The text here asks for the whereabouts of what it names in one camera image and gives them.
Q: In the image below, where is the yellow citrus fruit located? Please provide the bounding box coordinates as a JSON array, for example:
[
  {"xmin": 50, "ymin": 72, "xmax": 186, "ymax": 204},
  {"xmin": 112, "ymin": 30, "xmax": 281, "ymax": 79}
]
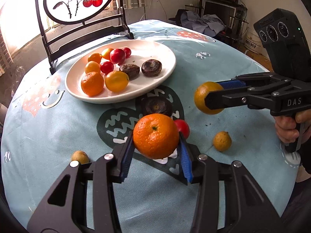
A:
[{"xmin": 105, "ymin": 70, "xmax": 130, "ymax": 93}]

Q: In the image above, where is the white plastic bucket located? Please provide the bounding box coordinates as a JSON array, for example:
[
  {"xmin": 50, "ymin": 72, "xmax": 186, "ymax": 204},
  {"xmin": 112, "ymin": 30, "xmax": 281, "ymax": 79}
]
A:
[{"xmin": 244, "ymin": 28, "xmax": 264, "ymax": 54}]

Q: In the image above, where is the bright window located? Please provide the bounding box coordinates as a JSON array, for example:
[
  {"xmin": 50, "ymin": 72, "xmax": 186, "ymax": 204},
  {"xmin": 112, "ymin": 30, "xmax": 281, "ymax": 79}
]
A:
[{"xmin": 0, "ymin": 0, "xmax": 49, "ymax": 61}]

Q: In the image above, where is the white round plate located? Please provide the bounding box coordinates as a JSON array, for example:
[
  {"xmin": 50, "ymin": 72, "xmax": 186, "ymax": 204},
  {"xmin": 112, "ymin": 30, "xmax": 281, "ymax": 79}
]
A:
[{"xmin": 65, "ymin": 39, "xmax": 176, "ymax": 104}]

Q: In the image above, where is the small yellow-green longan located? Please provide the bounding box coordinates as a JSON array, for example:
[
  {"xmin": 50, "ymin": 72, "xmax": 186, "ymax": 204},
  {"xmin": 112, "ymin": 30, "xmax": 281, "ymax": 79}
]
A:
[
  {"xmin": 71, "ymin": 150, "xmax": 90, "ymax": 165},
  {"xmin": 213, "ymin": 131, "xmax": 232, "ymax": 152}
]

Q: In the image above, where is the person's right hand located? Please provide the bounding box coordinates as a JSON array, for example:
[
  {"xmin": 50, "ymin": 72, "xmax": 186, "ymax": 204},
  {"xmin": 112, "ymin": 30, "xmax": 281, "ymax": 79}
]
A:
[{"xmin": 274, "ymin": 109, "xmax": 311, "ymax": 146}]

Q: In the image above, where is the yellow-orange citrus fruit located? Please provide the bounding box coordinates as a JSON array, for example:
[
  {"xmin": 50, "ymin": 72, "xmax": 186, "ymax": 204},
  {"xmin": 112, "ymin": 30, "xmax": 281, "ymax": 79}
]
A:
[
  {"xmin": 194, "ymin": 82, "xmax": 225, "ymax": 115},
  {"xmin": 85, "ymin": 61, "xmax": 101, "ymax": 74}
]

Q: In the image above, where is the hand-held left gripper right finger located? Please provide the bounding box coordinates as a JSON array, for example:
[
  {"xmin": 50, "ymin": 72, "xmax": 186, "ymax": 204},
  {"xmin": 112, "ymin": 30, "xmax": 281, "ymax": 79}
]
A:
[{"xmin": 178, "ymin": 131, "xmax": 282, "ymax": 233}]

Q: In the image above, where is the small orange tangerine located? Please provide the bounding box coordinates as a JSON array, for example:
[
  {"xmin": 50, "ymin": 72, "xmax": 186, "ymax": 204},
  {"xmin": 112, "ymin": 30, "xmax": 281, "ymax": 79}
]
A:
[
  {"xmin": 87, "ymin": 53, "xmax": 102, "ymax": 64},
  {"xmin": 101, "ymin": 48, "xmax": 114, "ymax": 61}
]

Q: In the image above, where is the pile of grey-blue clothes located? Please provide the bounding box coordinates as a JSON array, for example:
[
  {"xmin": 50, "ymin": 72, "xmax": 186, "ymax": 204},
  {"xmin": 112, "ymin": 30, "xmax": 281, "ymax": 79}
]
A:
[{"xmin": 170, "ymin": 9, "xmax": 229, "ymax": 33}]

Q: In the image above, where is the round painted screen dark frame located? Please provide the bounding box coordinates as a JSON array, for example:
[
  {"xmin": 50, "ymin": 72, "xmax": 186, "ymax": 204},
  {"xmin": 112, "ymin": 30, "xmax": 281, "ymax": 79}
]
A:
[{"xmin": 35, "ymin": 0, "xmax": 135, "ymax": 75}]

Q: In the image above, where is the large orange tangerine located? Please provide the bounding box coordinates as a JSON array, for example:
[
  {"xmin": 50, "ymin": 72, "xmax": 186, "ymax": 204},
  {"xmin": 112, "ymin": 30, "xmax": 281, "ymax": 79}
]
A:
[
  {"xmin": 133, "ymin": 113, "xmax": 180, "ymax": 160},
  {"xmin": 81, "ymin": 71, "xmax": 105, "ymax": 97}
]

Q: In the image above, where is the black monitor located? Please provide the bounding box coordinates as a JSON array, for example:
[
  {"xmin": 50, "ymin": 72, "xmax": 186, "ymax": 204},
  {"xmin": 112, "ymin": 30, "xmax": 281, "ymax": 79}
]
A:
[{"xmin": 198, "ymin": 0, "xmax": 243, "ymax": 30}]

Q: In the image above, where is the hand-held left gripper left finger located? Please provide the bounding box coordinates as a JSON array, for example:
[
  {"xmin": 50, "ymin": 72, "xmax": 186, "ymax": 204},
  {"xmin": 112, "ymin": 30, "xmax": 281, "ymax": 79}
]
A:
[{"xmin": 27, "ymin": 132, "xmax": 134, "ymax": 233}]

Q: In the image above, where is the dark red plum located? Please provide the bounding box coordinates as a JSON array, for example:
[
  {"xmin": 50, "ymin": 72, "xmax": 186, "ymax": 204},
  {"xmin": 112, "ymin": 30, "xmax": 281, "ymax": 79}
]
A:
[{"xmin": 110, "ymin": 49, "xmax": 126, "ymax": 65}]

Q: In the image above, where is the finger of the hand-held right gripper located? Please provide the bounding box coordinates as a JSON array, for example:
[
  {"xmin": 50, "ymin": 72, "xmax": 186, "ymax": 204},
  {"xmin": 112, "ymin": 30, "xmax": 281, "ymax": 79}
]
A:
[
  {"xmin": 205, "ymin": 89, "xmax": 277, "ymax": 111},
  {"xmin": 217, "ymin": 74, "xmax": 294, "ymax": 89}
]

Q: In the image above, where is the dark brown water chestnut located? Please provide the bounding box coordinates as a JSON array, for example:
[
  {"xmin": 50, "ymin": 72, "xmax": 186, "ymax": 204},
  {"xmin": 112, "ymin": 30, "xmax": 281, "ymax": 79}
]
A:
[
  {"xmin": 141, "ymin": 59, "xmax": 162, "ymax": 77},
  {"xmin": 142, "ymin": 98, "xmax": 173, "ymax": 118},
  {"xmin": 119, "ymin": 64, "xmax": 140, "ymax": 80}
]

